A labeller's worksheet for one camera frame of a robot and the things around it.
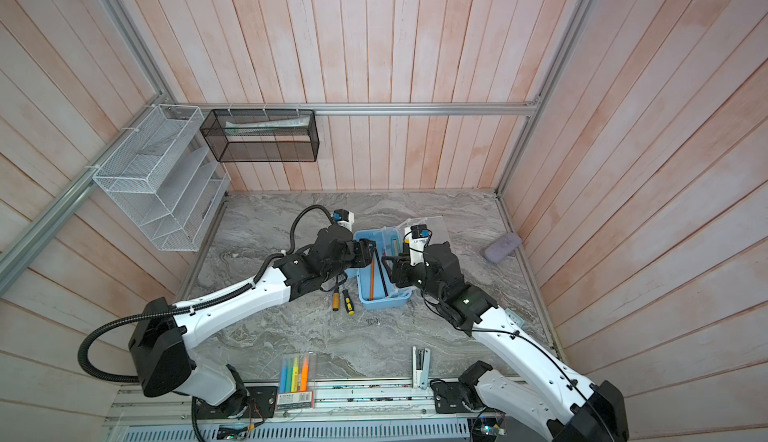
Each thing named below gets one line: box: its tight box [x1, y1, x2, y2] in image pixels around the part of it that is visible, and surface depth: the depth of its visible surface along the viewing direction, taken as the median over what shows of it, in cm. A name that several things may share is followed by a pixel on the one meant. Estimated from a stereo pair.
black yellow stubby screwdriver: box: [342, 289, 355, 316], surface depth 90 cm
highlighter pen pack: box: [276, 352, 316, 410], surface depth 78 cm
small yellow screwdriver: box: [332, 289, 341, 312], surface depth 92 cm
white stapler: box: [412, 346, 431, 390], surface depth 78 cm
